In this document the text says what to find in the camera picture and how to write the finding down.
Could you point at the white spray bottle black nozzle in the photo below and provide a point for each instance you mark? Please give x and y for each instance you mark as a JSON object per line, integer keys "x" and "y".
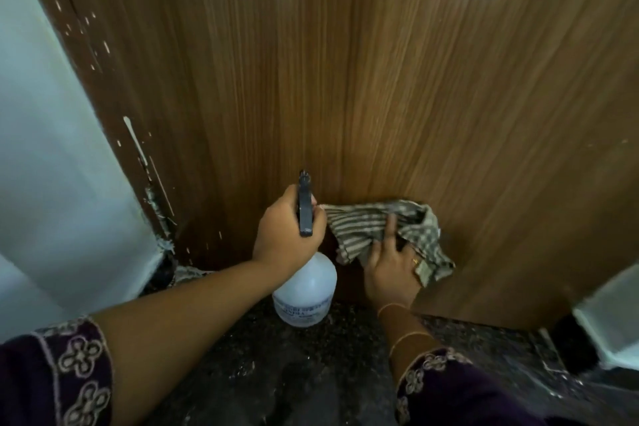
{"x": 305, "y": 291}

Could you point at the person's right hand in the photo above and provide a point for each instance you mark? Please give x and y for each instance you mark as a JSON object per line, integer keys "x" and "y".
{"x": 392, "y": 278}

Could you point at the person's left forearm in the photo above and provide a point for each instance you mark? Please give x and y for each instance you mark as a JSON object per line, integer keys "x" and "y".
{"x": 184, "y": 321}

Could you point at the person's purple embroidered sleeve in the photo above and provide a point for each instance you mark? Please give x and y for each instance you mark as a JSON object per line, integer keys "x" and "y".
{"x": 55, "y": 375}
{"x": 454, "y": 395}

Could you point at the striped checked cleaning cloth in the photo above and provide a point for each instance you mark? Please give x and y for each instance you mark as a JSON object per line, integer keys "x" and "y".
{"x": 359, "y": 228}

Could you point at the brown wooden door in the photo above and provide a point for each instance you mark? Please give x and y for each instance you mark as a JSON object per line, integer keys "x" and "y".
{"x": 399, "y": 91}

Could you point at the dark paint-splattered door frame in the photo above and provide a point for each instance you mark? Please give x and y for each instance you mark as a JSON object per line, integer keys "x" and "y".
{"x": 100, "y": 91}

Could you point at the person's right thumb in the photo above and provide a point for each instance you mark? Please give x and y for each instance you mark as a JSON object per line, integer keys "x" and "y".
{"x": 374, "y": 253}

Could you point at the thin gold bangle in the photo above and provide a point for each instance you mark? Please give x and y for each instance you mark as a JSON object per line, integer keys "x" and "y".
{"x": 407, "y": 338}
{"x": 392, "y": 307}

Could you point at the person's right purple embroidered sleeve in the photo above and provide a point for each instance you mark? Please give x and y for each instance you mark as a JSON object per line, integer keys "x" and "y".
{"x": 454, "y": 395}

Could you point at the person's right forearm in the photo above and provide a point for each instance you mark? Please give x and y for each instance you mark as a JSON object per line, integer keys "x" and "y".
{"x": 405, "y": 336}

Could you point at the person's left fingers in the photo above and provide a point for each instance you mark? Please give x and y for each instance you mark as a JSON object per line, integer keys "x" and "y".
{"x": 319, "y": 223}

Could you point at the person's left purple embroidered sleeve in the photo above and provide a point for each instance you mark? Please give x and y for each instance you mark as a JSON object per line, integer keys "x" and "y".
{"x": 55, "y": 375}

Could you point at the person's left hand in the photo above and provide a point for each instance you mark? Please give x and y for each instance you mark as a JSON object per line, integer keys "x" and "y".
{"x": 279, "y": 241}

